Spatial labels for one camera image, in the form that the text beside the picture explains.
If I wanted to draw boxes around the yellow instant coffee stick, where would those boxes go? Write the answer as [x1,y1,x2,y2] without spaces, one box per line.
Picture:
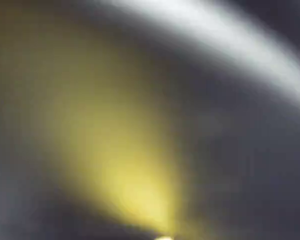
[4,29,191,240]

